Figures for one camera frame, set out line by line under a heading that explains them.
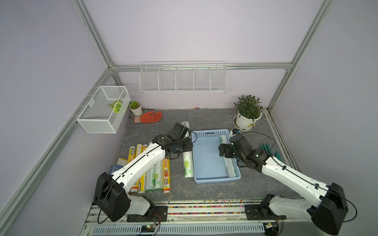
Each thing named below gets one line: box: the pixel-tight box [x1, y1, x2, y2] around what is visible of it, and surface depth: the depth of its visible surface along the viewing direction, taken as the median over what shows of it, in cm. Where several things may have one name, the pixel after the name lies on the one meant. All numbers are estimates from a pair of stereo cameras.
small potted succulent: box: [128, 100, 143, 117], surface depth 114 cm
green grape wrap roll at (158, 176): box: [153, 159, 163, 191], surface depth 84 cm
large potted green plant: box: [232, 94, 264, 132], surface depth 101 cm
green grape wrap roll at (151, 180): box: [144, 162, 158, 192], surface depth 83 cm
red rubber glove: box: [133, 111, 163, 124], surface depth 118 cm
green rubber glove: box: [259, 143, 282, 162], surface depth 98 cm
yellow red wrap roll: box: [162, 157, 171, 196], surface depth 84 cm
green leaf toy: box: [108, 98, 123, 114], surface depth 84 cm
